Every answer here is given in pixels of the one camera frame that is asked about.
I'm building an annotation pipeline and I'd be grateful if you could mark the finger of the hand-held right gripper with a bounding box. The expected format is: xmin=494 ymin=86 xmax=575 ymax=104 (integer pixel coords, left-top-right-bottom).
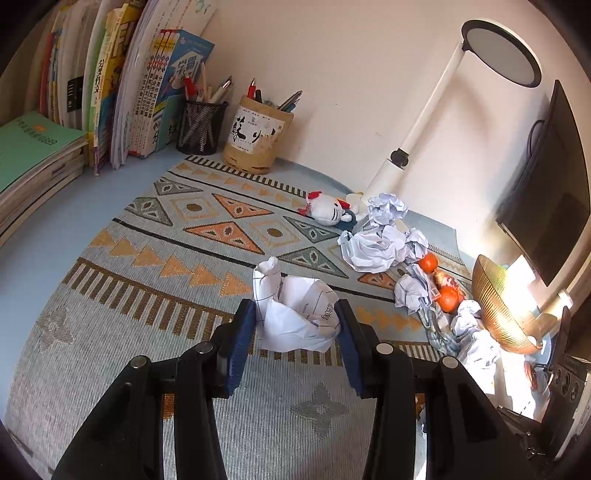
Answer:
xmin=499 ymin=406 xmax=555 ymax=462

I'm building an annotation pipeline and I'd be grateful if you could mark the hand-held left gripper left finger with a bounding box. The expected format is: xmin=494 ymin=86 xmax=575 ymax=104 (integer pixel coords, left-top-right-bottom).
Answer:
xmin=51 ymin=299 xmax=257 ymax=480

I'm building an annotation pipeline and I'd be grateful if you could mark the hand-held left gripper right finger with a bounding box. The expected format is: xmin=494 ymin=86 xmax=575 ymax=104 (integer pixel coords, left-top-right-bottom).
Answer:
xmin=336 ymin=299 xmax=536 ymax=480

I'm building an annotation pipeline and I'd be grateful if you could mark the white paper ball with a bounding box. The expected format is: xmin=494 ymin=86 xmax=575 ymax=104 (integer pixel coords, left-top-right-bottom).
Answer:
xmin=252 ymin=257 xmax=343 ymax=354

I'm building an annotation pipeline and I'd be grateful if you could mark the pile of papers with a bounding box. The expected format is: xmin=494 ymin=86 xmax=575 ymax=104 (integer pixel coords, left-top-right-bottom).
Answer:
xmin=338 ymin=193 xmax=504 ymax=384

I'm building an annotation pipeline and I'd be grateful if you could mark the golden ribbed bowl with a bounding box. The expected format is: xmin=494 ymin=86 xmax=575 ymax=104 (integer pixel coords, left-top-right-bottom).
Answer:
xmin=471 ymin=254 xmax=546 ymax=355

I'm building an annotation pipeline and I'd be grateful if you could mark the patterned woven mat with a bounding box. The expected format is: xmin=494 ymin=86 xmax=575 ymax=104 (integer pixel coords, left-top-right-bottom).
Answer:
xmin=4 ymin=154 xmax=476 ymax=480

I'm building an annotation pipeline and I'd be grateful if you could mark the white plush cat toy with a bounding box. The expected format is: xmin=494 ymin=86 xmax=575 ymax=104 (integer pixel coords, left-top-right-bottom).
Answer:
xmin=298 ymin=190 xmax=363 ymax=232

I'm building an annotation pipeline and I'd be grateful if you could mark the black monitor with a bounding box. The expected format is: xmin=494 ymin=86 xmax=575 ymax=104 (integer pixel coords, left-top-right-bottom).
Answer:
xmin=495 ymin=79 xmax=591 ymax=288

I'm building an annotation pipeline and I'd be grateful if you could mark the tan cylindrical pen holder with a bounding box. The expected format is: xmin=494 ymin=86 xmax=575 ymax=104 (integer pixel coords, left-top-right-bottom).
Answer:
xmin=222 ymin=95 xmax=294 ymax=175

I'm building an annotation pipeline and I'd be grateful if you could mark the black mesh pen holder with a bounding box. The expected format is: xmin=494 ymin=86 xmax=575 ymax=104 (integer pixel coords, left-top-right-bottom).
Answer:
xmin=176 ymin=99 xmax=229 ymax=156

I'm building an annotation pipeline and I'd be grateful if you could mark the white desk lamp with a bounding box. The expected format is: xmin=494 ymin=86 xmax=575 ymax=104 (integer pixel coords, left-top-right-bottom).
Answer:
xmin=348 ymin=19 xmax=542 ymax=208

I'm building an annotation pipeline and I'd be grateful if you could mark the row of upright books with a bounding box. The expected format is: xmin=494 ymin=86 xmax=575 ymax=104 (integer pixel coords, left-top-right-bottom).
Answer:
xmin=28 ymin=0 xmax=218 ymax=176

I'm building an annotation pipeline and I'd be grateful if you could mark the stack of flat booklets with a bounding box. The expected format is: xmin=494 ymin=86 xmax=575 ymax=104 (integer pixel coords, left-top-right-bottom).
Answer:
xmin=0 ymin=111 xmax=90 ymax=247

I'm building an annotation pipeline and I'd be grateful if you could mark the grey patterned strap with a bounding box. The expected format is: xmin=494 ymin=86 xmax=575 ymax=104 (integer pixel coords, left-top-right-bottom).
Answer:
xmin=418 ymin=300 xmax=458 ymax=356

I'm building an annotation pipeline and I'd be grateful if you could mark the black monitor cable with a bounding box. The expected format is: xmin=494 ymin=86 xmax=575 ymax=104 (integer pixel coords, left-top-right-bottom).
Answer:
xmin=527 ymin=119 xmax=548 ymax=160

